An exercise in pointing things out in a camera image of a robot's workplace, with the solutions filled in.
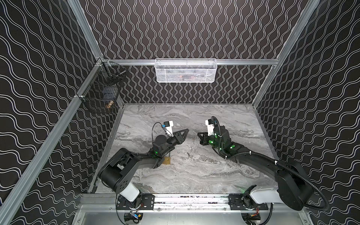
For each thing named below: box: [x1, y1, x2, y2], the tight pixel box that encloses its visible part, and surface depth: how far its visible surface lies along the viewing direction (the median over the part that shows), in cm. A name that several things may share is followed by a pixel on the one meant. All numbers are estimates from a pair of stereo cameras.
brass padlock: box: [162, 151, 171, 165], surface depth 91 cm
